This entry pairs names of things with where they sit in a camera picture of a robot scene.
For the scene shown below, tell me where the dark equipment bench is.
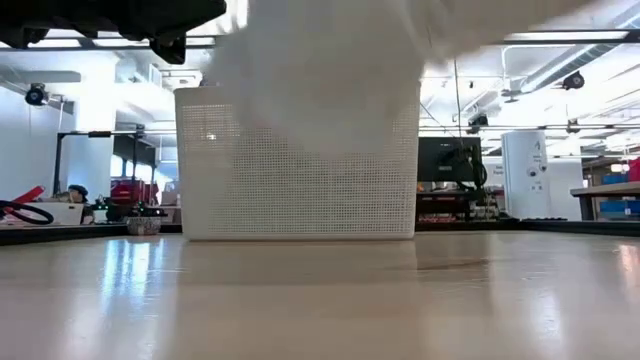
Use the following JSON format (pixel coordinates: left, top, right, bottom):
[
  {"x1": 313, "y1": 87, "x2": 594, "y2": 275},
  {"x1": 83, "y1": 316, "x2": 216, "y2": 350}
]
[{"x1": 415, "y1": 189, "x2": 501, "y2": 224}]

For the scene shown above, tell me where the person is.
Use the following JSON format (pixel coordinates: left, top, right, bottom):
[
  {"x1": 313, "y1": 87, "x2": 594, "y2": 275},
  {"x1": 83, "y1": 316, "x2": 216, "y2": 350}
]
[{"x1": 65, "y1": 183, "x2": 97, "y2": 226}]

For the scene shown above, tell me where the white cylindrical pillar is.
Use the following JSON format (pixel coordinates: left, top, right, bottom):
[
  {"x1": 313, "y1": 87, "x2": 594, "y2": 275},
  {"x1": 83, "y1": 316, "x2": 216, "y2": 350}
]
[{"x1": 501, "y1": 130, "x2": 552, "y2": 220}]

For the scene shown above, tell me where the black ceiling camera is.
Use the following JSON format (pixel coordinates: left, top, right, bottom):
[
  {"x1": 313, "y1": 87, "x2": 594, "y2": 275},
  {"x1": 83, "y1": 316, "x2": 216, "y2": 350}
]
[
  {"x1": 562, "y1": 69, "x2": 586, "y2": 92},
  {"x1": 467, "y1": 113, "x2": 490, "y2": 135},
  {"x1": 24, "y1": 82, "x2": 50, "y2": 107}
]

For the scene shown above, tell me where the black metal stand frame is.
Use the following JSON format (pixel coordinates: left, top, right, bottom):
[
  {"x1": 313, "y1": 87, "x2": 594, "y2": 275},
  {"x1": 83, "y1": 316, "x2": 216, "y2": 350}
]
[{"x1": 52, "y1": 127, "x2": 147, "y2": 201}]

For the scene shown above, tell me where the red tool chest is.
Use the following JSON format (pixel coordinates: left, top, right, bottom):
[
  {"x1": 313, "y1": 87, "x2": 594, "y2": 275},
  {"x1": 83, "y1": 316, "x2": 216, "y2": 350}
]
[{"x1": 109, "y1": 177, "x2": 161, "y2": 207}]

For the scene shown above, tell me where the black ring cable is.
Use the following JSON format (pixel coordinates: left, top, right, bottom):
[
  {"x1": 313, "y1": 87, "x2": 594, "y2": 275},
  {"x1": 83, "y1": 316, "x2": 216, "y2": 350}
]
[{"x1": 0, "y1": 199, "x2": 55, "y2": 225}]

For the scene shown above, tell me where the thin hanging black cable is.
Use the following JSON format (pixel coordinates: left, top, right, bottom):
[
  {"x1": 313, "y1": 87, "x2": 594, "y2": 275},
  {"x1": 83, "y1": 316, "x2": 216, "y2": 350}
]
[{"x1": 452, "y1": 59, "x2": 464, "y2": 139}]

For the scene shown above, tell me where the wooden workbench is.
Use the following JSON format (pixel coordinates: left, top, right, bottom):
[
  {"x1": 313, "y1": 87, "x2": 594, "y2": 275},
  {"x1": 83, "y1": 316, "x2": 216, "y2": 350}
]
[{"x1": 569, "y1": 180, "x2": 640, "y2": 222}]

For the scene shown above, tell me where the black monitor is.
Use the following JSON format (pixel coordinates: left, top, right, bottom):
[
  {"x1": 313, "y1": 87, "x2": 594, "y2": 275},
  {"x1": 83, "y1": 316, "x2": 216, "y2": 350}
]
[{"x1": 417, "y1": 136, "x2": 485, "y2": 184}]

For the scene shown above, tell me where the large white cloth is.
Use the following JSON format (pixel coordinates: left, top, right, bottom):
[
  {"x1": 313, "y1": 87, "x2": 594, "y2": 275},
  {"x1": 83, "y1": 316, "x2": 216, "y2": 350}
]
[{"x1": 203, "y1": 0, "x2": 596, "y2": 157}]

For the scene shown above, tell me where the small round silvery object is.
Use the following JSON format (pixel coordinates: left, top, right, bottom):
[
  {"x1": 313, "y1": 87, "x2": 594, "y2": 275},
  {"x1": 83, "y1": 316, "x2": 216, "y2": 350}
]
[{"x1": 124, "y1": 214, "x2": 164, "y2": 237}]

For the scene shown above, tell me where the white box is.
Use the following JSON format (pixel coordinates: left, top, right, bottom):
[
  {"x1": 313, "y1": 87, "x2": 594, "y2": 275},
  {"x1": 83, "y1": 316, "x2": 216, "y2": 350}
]
[{"x1": 27, "y1": 201, "x2": 85, "y2": 226}]

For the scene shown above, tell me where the white perforated laundry basket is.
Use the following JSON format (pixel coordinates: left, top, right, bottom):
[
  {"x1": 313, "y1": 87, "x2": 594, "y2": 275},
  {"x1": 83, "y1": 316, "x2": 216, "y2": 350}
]
[{"x1": 173, "y1": 85, "x2": 421, "y2": 242}]

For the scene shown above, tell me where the red flat bar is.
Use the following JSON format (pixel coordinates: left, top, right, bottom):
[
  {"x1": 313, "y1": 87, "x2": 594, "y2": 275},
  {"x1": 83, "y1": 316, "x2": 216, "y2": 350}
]
[{"x1": 10, "y1": 184, "x2": 47, "y2": 205}]

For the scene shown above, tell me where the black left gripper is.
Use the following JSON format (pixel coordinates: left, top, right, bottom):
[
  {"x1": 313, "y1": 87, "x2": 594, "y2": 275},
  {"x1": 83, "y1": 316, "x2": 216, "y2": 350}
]
[{"x1": 109, "y1": 0, "x2": 229, "y2": 66}]

